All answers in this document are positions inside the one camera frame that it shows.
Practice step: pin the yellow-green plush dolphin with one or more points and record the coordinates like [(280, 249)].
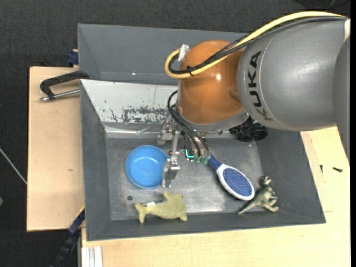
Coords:
[(167, 208)]

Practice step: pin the blue and white brush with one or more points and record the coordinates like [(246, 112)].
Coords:
[(236, 182)]

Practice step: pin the green toy dinosaur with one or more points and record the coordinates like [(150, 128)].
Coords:
[(262, 197)]

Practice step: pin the small black screw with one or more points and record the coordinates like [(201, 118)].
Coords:
[(338, 170)]

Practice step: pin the brown cardboard board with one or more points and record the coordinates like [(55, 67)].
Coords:
[(53, 154)]

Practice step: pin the grey metal bin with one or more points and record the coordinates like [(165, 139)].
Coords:
[(194, 202)]

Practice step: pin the blue bowl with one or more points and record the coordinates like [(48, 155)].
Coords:
[(144, 167)]

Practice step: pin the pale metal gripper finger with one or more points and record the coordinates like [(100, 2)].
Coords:
[(166, 177), (175, 167)]

